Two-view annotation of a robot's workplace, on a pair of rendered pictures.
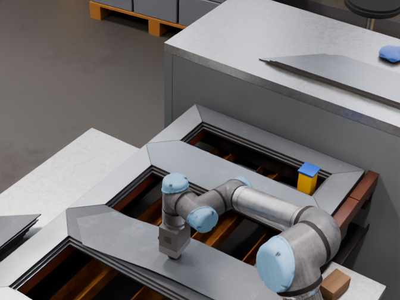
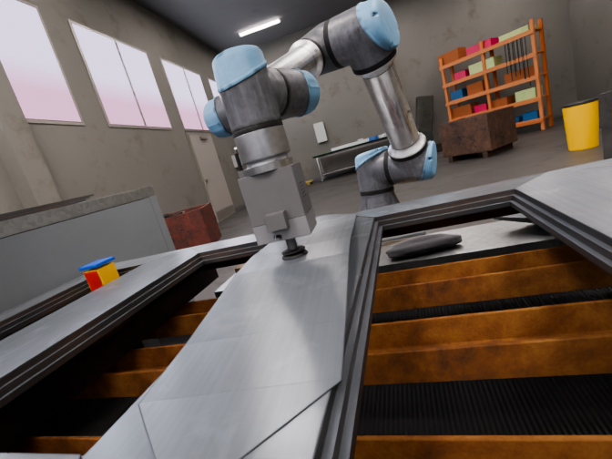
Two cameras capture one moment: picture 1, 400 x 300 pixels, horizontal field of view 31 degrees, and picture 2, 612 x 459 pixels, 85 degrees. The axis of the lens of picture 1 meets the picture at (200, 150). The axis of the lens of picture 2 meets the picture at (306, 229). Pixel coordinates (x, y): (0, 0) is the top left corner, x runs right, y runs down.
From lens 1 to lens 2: 2.30 m
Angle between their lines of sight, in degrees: 93
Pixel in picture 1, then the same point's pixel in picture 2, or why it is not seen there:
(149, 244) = (280, 281)
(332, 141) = (41, 274)
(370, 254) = not seen: hidden behind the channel
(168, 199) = (270, 78)
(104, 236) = (276, 355)
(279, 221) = (305, 60)
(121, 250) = (316, 301)
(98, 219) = (183, 419)
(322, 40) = not seen: outside the picture
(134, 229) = (230, 323)
